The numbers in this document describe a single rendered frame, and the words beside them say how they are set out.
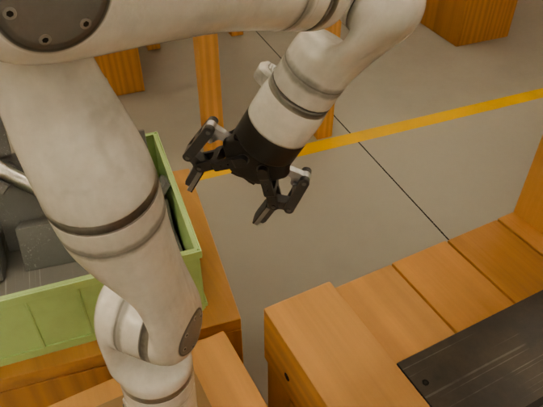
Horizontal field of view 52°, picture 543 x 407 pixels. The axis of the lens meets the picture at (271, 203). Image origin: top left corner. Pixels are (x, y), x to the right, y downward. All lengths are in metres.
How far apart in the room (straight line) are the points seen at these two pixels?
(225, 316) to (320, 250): 1.28
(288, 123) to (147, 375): 0.34
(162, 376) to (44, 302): 0.40
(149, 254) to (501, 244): 0.88
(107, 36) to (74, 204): 0.14
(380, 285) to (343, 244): 1.33
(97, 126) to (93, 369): 0.80
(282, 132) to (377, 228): 1.94
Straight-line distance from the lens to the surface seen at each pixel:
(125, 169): 0.42
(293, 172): 0.65
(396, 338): 1.01
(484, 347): 1.02
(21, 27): 0.30
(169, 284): 0.53
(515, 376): 1.00
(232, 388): 0.97
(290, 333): 0.97
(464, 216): 2.66
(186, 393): 0.74
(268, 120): 0.58
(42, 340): 1.12
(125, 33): 0.33
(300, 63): 0.54
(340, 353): 0.95
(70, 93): 0.40
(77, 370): 1.15
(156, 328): 0.56
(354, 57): 0.52
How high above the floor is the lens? 1.68
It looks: 41 degrees down
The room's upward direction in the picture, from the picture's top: straight up
